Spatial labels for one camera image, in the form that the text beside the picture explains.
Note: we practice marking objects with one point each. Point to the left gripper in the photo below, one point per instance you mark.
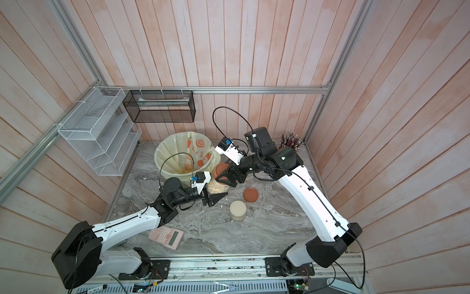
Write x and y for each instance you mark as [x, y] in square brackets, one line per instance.
[213, 198]

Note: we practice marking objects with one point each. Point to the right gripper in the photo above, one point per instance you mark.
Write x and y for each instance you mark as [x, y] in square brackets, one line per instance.
[234, 171]

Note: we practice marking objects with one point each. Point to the oatmeal jar with brown lid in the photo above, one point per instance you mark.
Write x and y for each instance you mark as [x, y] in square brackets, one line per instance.
[215, 187]

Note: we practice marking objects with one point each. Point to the brown jar lid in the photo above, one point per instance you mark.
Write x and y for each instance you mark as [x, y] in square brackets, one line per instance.
[250, 194]
[220, 169]

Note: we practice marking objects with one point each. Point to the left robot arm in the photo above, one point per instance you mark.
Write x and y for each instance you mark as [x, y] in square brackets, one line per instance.
[86, 251]

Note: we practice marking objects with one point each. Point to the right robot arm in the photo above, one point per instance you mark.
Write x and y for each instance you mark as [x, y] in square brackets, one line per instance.
[284, 165]

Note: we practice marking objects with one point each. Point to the oatmeal jar with cream lid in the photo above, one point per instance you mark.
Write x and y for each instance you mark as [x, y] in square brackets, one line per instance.
[238, 210]

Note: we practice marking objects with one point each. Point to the grey trash bin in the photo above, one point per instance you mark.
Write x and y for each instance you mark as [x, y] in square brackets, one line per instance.
[176, 176]

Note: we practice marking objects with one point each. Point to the pink calculator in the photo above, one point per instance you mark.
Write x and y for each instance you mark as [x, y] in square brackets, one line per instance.
[166, 236]

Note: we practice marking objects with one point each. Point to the bundle of pencils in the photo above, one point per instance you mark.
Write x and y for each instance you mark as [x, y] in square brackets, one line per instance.
[291, 140]

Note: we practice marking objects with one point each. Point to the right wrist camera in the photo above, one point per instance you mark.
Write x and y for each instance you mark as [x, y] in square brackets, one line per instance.
[230, 150]

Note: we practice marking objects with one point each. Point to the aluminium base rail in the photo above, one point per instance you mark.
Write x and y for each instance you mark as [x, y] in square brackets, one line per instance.
[230, 275]

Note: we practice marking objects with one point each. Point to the black wire mesh basket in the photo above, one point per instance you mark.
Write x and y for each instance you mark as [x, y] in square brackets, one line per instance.
[160, 106]

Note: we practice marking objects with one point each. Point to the white wire mesh shelf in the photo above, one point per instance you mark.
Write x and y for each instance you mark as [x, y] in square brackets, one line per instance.
[102, 136]

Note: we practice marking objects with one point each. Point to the horizontal aluminium frame bar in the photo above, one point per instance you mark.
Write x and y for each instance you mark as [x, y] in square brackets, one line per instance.
[236, 89]

